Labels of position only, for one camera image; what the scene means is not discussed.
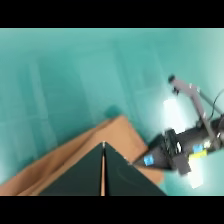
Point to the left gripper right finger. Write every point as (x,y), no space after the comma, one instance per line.
(130,178)

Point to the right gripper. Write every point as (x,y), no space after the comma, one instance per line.
(176,153)

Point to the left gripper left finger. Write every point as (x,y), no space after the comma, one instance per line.
(80,176)

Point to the orange T-shirt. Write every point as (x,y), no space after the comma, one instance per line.
(120,133)

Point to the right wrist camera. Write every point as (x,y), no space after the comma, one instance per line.
(196,106)

